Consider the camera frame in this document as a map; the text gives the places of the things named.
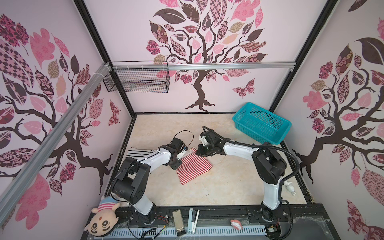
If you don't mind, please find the red white striped tank top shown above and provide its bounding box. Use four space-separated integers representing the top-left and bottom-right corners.
176 148 213 185

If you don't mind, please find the black white striped tank top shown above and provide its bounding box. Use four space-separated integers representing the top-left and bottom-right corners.
125 148 155 159

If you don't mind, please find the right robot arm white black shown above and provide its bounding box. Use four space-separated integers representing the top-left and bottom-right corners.
196 126 288 222

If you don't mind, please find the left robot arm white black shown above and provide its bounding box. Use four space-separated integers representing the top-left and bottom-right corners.
111 138 189 225

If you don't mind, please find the teal plastic basket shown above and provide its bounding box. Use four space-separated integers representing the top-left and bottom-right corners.
233 103 292 145

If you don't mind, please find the silver rectangular block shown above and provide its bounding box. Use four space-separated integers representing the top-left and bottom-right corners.
173 210 186 237

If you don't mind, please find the white stapler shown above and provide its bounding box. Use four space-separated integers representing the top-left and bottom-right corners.
187 208 200 235

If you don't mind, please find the red white teeth toy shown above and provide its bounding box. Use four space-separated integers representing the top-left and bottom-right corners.
230 220 243 231

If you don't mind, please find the small white figurine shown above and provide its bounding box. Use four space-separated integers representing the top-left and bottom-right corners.
284 181 296 196

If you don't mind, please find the plush doll head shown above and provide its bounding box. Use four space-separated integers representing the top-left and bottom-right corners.
84 196 121 237

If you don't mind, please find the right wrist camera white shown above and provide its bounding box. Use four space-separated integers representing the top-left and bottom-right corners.
199 136 209 146

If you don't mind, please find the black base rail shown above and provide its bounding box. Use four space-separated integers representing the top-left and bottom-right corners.
113 203 301 227

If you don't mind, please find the black wire basket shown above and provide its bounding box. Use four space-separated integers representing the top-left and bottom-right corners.
103 60 171 94

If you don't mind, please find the white slotted cable duct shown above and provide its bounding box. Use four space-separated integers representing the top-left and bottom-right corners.
101 225 268 240

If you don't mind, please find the aluminium rail back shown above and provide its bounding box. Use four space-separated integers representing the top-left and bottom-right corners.
113 62 296 71

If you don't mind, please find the aluminium rail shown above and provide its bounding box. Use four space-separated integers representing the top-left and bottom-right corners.
113 62 296 71
1 63 111 224

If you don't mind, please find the black corrugated cable hose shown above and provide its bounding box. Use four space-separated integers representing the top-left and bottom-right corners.
202 125 301 240

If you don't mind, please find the aluminium rail left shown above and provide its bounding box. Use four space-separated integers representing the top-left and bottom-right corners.
1 63 111 224

